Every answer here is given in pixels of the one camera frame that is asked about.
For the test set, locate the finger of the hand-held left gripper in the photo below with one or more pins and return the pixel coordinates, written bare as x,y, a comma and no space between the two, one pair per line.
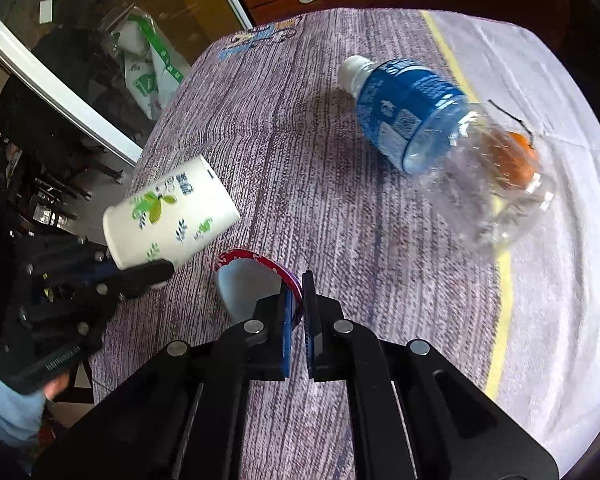
145,277

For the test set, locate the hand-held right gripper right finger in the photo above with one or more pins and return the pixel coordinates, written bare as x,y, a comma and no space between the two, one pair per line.
310,335

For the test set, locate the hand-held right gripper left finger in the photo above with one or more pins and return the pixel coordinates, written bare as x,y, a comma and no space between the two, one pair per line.
286,340

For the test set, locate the white paper cup green print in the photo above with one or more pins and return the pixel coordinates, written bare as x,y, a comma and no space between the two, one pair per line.
175,210

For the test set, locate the person's left forearm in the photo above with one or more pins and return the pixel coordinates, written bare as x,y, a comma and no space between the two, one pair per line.
10,410

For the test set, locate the person's left hand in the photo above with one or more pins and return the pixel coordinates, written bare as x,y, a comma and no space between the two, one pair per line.
59,390

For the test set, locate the black office chair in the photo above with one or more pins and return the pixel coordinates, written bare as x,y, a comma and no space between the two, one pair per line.
35,115

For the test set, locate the green white plastic bag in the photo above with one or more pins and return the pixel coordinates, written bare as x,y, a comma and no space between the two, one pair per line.
147,65

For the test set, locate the clear bottle with blue label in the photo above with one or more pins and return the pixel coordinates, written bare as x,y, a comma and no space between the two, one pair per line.
420,120

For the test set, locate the orange tangerine with stem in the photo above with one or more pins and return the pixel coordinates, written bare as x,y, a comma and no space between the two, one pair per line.
517,160

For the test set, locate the white framed glass door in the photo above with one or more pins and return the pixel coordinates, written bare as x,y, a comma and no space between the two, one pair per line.
80,0

